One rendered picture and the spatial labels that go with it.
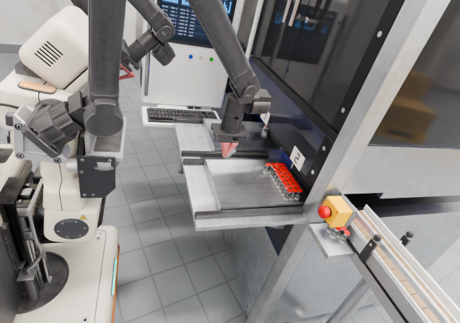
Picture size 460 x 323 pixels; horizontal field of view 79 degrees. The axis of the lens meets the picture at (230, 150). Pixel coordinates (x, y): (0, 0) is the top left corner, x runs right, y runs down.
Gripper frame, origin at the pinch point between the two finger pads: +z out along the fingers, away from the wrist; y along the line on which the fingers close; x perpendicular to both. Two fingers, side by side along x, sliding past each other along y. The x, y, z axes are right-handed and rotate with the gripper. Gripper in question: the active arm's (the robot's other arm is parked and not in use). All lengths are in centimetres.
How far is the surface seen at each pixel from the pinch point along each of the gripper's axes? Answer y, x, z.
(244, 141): 24.0, 38.7, 20.2
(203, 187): -2.2, 7.3, 20.1
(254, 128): 35, 52, 20
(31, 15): -155, 382, 54
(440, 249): 125, -12, 51
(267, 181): 25.1, 9.6, 20.3
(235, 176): 12.0, 12.7, 20.0
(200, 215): -6.5, -7.9, 18.0
